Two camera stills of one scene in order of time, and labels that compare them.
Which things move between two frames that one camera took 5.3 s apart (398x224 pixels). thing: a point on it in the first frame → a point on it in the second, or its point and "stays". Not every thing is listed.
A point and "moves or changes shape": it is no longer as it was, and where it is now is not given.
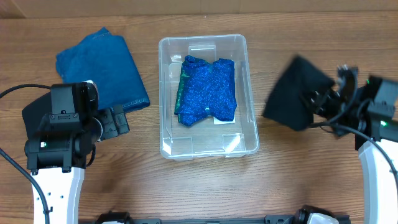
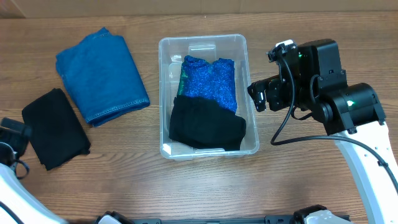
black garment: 290,103 moves or changes shape
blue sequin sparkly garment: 206,89 stays
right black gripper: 328,99 → 280,88
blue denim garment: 106,60 stays
